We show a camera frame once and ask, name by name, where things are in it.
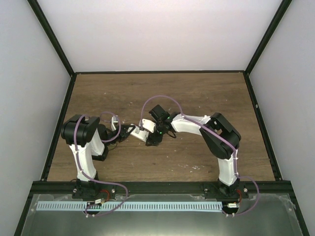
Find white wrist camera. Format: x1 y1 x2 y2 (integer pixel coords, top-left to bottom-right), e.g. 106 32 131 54
110 116 119 131
139 118 157 133

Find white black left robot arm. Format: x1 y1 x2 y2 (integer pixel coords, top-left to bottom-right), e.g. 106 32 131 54
61 115 136 199

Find black left corner frame post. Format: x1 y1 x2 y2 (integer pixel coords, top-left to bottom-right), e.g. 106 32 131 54
27 0 75 77

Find black rear base frame rail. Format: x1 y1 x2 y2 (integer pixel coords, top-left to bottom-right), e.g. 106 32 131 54
75 70 245 75

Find grey metal front plate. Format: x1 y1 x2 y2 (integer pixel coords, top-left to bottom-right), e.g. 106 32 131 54
22 194 302 236

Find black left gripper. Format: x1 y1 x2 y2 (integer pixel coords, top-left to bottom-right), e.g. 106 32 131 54
104 125 135 147

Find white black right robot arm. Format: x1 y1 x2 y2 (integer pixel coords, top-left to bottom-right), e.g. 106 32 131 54
140 105 241 198

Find black right corner frame post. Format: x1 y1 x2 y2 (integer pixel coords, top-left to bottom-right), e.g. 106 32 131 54
245 0 292 76

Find black right base frame rail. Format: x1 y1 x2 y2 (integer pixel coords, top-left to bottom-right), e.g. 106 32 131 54
243 72 283 181

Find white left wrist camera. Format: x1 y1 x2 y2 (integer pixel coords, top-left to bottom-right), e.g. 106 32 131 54
110 116 119 131

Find light blue slotted cable duct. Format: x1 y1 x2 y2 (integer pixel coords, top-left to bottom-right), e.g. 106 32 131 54
36 201 222 212

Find black left base frame rail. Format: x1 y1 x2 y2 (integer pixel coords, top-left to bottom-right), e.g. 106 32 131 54
40 73 77 181

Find white remote control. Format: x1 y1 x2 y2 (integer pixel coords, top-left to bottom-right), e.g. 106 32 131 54
128 124 149 142

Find black corner frame post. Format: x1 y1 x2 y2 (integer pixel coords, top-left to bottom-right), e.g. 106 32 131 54
245 0 292 76
27 0 75 77

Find black base frame rail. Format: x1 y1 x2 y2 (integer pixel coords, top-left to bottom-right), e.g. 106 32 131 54
243 72 283 181
75 70 245 75
40 73 77 181

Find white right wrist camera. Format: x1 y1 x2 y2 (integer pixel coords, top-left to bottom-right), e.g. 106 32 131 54
139 118 157 133

